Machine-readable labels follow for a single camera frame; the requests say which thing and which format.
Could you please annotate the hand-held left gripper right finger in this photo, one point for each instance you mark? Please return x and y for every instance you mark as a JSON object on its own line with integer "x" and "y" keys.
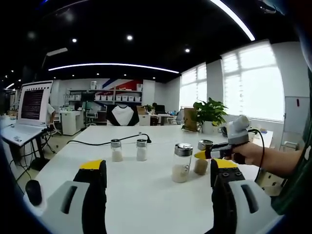
{"x": 234, "y": 212}

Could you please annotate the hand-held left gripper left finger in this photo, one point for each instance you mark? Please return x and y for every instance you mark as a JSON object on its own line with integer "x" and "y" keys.
{"x": 70, "y": 214}

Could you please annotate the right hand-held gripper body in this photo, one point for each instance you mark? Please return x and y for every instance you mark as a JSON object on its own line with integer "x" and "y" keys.
{"x": 237, "y": 129}

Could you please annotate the tall seasoning bottle brown powder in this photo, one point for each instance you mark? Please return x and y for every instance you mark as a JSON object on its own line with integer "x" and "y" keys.
{"x": 201, "y": 167}

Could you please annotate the tall seasoning bottle pale powder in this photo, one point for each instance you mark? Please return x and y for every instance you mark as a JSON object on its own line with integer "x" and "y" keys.
{"x": 181, "y": 165}

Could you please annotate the small glass seasoning bottle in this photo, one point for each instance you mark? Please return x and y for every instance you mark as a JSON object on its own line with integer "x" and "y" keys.
{"x": 116, "y": 152}
{"x": 142, "y": 151}

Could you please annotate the person's right hand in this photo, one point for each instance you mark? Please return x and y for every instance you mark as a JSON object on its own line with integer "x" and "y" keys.
{"x": 253, "y": 156}

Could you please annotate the potted green plant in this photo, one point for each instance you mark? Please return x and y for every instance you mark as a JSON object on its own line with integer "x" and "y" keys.
{"x": 209, "y": 109}

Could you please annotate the brown cardboard box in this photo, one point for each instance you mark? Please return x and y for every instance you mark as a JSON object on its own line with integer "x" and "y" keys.
{"x": 190, "y": 119}

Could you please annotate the black computer mouse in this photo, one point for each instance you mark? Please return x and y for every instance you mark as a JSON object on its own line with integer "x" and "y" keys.
{"x": 33, "y": 192}

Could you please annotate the large bright window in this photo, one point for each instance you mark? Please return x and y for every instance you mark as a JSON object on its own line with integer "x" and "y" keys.
{"x": 253, "y": 83}
{"x": 192, "y": 87}

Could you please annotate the person's dark green shirt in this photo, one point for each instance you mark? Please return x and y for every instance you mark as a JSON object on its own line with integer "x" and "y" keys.
{"x": 297, "y": 185}

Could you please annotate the black computer monitor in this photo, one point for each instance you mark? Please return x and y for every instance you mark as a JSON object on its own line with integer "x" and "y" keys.
{"x": 160, "y": 109}

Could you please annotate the small potted plant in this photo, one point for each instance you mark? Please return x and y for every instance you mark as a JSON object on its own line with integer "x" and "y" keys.
{"x": 148, "y": 108}

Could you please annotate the white low cabinet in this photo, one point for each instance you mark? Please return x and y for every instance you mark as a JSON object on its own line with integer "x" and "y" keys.
{"x": 70, "y": 122}

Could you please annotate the white mesh office chair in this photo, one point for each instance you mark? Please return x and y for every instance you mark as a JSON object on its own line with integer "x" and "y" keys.
{"x": 92, "y": 115}

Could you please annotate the black and white raglan shirt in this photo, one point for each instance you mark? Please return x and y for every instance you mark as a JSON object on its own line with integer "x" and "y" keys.
{"x": 122, "y": 115}

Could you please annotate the long ceiling light strip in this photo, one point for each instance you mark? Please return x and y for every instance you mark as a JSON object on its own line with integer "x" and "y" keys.
{"x": 114, "y": 65}
{"x": 234, "y": 18}

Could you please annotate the shelf with white bins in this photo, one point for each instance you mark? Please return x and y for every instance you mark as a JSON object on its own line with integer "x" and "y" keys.
{"x": 117, "y": 98}

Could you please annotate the white open laptop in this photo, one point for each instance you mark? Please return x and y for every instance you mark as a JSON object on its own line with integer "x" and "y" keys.
{"x": 31, "y": 102}

